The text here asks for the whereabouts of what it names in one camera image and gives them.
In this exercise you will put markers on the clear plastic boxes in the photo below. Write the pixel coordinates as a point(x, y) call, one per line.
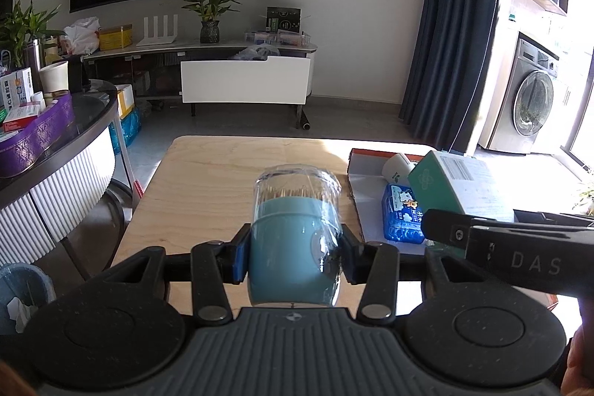
point(278, 38)

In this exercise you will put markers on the washing machine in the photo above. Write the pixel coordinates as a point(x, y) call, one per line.
point(524, 99)

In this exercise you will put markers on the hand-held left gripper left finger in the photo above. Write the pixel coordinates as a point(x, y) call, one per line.
point(241, 257)

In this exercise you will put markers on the dark blue curtain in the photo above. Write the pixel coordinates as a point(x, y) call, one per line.
point(455, 29)

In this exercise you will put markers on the purple patterned tray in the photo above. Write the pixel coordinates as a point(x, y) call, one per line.
point(32, 141)

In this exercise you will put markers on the black rolled mat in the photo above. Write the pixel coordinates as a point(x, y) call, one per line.
point(305, 122)

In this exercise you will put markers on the bamboo plant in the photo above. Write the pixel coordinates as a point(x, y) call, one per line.
point(21, 27)

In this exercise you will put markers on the white plastic bag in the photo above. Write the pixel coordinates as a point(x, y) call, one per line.
point(82, 36)

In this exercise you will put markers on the cardboard box with yellow tape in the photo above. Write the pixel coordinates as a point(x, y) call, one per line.
point(124, 101)

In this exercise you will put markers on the yellow tin box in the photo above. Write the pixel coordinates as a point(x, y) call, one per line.
point(116, 39)

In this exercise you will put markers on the potted plant in dark vase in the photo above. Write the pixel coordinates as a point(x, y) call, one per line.
point(209, 32)

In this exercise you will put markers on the oval white ribbed coffee table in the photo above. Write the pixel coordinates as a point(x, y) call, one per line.
point(69, 187)

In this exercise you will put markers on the blue dental floss box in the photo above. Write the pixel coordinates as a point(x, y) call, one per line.
point(403, 215)

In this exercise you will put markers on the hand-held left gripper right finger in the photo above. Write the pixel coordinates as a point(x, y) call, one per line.
point(349, 261)

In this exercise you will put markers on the red comb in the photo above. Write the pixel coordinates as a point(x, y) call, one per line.
point(138, 188)

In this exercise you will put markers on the crumpled grey plastic bag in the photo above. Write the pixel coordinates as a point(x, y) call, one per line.
point(255, 52)

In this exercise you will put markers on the blue trash bin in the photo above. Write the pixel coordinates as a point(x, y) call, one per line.
point(23, 298)

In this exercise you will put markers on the white medicine box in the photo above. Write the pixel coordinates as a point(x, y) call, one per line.
point(16, 90)

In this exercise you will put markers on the white router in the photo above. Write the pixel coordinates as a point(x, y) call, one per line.
point(155, 39)

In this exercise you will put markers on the white plug-in device leaf logo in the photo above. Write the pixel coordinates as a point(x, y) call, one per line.
point(397, 168)

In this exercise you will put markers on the person's right hand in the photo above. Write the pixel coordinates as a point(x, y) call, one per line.
point(582, 363)

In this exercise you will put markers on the orange-rimmed cardboard box lid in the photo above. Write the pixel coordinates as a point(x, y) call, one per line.
point(366, 192)

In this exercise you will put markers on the steel tumbler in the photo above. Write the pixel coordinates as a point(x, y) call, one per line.
point(33, 62)

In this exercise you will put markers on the teal carton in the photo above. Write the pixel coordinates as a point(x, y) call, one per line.
point(445, 187)

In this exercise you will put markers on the blue toothpick jar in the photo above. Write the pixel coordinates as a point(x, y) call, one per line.
point(287, 247)

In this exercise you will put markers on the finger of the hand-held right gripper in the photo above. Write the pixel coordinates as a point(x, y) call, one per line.
point(448, 231)

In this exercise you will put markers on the red and white box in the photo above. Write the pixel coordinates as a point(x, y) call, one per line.
point(21, 117)

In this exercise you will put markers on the white television stand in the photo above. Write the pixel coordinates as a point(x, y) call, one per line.
point(243, 78)

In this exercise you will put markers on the black and green box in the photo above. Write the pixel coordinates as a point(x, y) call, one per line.
point(283, 20)

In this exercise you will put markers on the blue plastic bags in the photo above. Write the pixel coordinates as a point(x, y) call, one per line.
point(125, 129)

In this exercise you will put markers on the white paper cup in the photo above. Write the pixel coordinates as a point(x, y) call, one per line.
point(54, 78)

